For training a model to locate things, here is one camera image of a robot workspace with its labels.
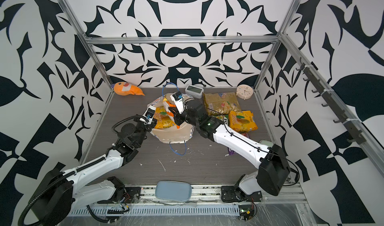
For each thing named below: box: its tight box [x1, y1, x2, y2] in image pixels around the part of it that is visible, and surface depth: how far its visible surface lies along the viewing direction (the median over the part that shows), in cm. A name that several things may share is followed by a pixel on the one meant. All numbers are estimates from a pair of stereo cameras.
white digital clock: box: [185, 84, 204, 99], surface depth 117 cm
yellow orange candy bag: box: [228, 110, 259, 133], surface depth 98 cm
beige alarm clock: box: [236, 84, 254, 101], surface depth 117 cm
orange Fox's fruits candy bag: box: [162, 97, 177, 127], surface depth 75 cm
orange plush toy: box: [113, 81, 145, 96], surface depth 113 cm
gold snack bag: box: [202, 92, 242, 116], surface depth 108 cm
